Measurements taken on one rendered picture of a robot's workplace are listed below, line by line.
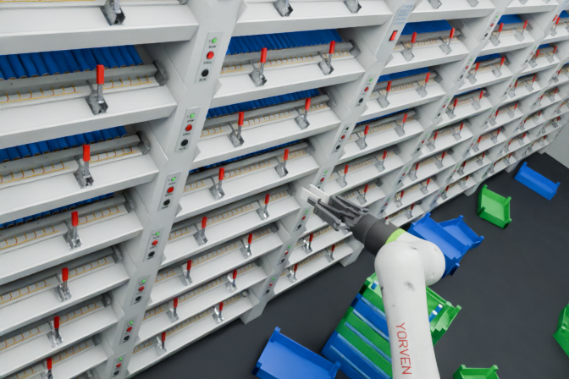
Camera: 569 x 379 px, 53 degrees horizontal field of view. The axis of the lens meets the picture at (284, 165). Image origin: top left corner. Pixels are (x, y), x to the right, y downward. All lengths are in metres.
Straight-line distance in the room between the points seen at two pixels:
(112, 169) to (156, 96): 0.20
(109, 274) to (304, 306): 1.27
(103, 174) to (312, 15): 0.61
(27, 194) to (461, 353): 2.23
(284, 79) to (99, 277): 0.70
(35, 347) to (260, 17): 1.02
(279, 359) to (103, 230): 1.22
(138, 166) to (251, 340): 1.29
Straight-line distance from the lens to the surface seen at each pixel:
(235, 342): 2.43
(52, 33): 0.99
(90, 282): 1.57
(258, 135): 1.57
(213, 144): 1.47
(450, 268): 3.24
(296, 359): 2.47
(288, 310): 2.62
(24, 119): 1.10
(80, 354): 1.89
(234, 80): 1.37
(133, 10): 1.10
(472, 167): 3.73
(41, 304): 1.52
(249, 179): 1.71
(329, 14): 1.46
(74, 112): 1.13
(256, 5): 1.30
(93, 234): 1.42
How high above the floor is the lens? 1.90
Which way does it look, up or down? 34 degrees down
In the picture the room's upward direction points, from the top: 23 degrees clockwise
